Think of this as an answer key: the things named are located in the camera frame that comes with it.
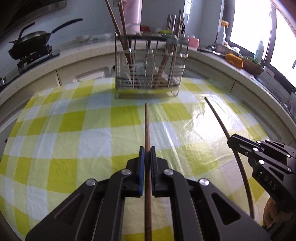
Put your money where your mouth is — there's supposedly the brown wooden chopstick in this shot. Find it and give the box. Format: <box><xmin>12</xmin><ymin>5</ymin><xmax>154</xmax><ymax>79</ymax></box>
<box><xmin>152</xmin><ymin>9</ymin><xmax>183</xmax><ymax>88</ymax></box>
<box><xmin>204</xmin><ymin>97</ymin><xmax>255</xmax><ymax>219</ymax></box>
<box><xmin>154</xmin><ymin>16</ymin><xmax>186</xmax><ymax>88</ymax></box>
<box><xmin>120</xmin><ymin>0</ymin><xmax>137</xmax><ymax>65</ymax></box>
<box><xmin>144</xmin><ymin>103</ymin><xmax>152</xmax><ymax>241</ymax></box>
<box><xmin>118</xmin><ymin>0</ymin><xmax>134</xmax><ymax>71</ymax></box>
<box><xmin>105</xmin><ymin>0</ymin><xmax>133</xmax><ymax>64</ymax></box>

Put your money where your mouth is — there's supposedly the large white soup spoon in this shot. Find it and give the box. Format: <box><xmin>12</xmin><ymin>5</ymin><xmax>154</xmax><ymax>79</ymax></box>
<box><xmin>119</xmin><ymin>54</ymin><xmax>137</xmax><ymax>83</ymax></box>

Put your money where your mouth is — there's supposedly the kitchen sink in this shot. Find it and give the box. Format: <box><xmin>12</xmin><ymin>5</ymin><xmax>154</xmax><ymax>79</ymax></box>
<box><xmin>255</xmin><ymin>70</ymin><xmax>291</xmax><ymax>111</ymax></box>

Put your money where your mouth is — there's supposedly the person's right hand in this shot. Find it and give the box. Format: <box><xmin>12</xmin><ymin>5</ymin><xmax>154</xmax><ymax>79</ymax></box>
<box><xmin>262</xmin><ymin>197</ymin><xmax>293</xmax><ymax>228</ymax></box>

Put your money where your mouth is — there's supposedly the yellow checked tablecloth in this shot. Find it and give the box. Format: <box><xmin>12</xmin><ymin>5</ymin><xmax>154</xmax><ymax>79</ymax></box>
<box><xmin>1</xmin><ymin>78</ymin><xmax>267</xmax><ymax>239</ymax></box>

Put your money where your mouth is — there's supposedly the wicker basket with greens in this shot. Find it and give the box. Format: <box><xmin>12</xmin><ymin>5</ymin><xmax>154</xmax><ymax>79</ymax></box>
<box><xmin>242</xmin><ymin>56</ymin><xmax>263</xmax><ymax>76</ymax></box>

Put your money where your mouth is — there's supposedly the white bottle on sill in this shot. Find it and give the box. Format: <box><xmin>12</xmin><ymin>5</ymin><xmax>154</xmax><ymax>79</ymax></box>
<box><xmin>254</xmin><ymin>41</ymin><xmax>264</xmax><ymax>62</ymax></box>

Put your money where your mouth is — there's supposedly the steel colander bowl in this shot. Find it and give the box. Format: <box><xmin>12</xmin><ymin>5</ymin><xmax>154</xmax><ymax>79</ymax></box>
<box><xmin>214</xmin><ymin>43</ymin><xmax>240</xmax><ymax>56</ymax></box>

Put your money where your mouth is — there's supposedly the pink plastic container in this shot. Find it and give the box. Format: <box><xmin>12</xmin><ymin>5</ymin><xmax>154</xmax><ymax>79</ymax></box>
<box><xmin>188</xmin><ymin>37</ymin><xmax>200</xmax><ymax>50</ymax></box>

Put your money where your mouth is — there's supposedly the spray bottle orange trigger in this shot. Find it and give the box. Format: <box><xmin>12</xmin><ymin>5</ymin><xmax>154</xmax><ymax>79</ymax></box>
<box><xmin>216</xmin><ymin>20</ymin><xmax>230</xmax><ymax>46</ymax></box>

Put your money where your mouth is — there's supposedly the green yellow container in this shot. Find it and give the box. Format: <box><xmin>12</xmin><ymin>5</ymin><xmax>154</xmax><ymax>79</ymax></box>
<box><xmin>160</xmin><ymin>29</ymin><xmax>172</xmax><ymax>35</ymax></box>

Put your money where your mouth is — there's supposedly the steel vacuum flask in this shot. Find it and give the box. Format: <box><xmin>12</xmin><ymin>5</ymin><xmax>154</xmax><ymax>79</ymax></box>
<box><xmin>166</xmin><ymin>15</ymin><xmax>176</xmax><ymax>33</ymax></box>

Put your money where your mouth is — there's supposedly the red ceramic pot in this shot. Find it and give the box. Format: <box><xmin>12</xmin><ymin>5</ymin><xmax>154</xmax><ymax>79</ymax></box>
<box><xmin>140</xmin><ymin>26</ymin><xmax>151</xmax><ymax>33</ymax></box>

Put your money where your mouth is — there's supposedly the black gas stove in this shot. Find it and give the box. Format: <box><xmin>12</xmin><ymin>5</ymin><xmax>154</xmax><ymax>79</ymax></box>
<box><xmin>1</xmin><ymin>45</ymin><xmax>60</xmax><ymax>91</ymax></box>

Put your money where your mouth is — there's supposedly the small white bowl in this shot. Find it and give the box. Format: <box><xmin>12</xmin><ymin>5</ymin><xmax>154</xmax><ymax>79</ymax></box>
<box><xmin>76</xmin><ymin>35</ymin><xmax>90</xmax><ymax>43</ymax></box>

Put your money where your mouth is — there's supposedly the pink thermos jug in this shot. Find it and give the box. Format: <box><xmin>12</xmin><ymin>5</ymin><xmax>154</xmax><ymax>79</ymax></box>
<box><xmin>123</xmin><ymin>0</ymin><xmax>142</xmax><ymax>35</ymax></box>

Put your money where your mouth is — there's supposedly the white wipes packet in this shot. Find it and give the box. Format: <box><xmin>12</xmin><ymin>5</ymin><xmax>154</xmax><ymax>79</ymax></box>
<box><xmin>90</xmin><ymin>33</ymin><xmax>112</xmax><ymax>41</ymax></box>

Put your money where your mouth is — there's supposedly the black wok with lid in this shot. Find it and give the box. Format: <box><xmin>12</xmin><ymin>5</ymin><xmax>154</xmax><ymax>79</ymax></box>
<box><xmin>9</xmin><ymin>18</ymin><xmax>83</xmax><ymax>60</ymax></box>

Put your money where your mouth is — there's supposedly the black handled knife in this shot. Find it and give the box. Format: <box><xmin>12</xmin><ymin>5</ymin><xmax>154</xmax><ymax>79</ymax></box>
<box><xmin>198</xmin><ymin>48</ymin><xmax>225</xmax><ymax>57</ymax></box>

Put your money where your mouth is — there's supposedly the metal wire utensil rack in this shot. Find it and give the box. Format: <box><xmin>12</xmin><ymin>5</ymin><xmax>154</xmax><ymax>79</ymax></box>
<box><xmin>114</xmin><ymin>34</ymin><xmax>189</xmax><ymax>99</ymax></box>

